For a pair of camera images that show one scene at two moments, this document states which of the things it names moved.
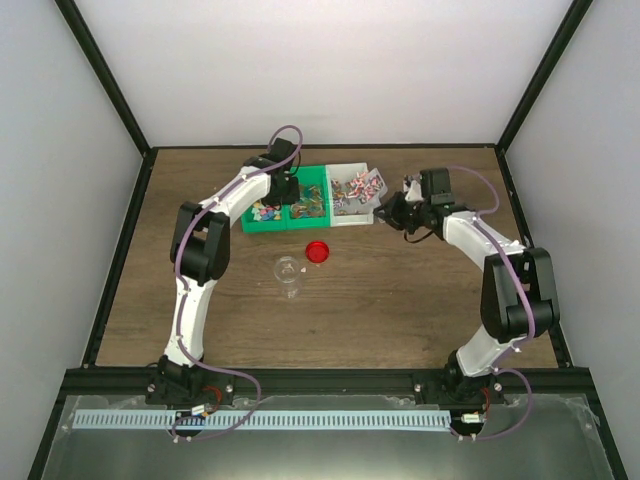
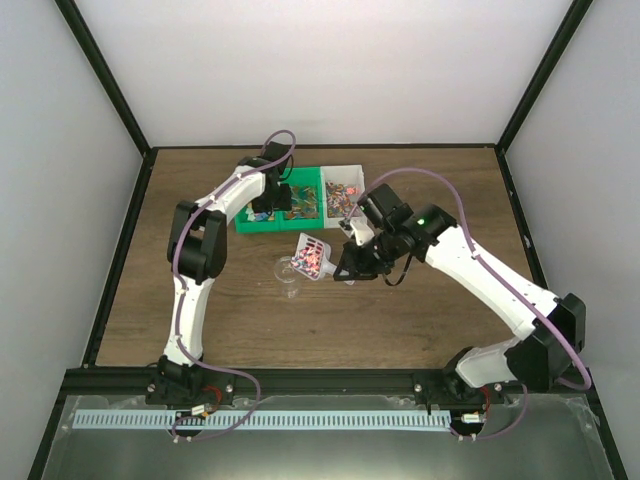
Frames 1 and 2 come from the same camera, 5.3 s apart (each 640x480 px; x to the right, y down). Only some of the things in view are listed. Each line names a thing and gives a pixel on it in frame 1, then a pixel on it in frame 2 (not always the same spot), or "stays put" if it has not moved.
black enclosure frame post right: (562, 37) stays put
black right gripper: (389, 213) → (357, 270)
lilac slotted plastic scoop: (369, 198) → (311, 257)
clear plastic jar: (291, 291) stays put
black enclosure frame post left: (72, 13) stays put
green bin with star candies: (262, 218) stays put
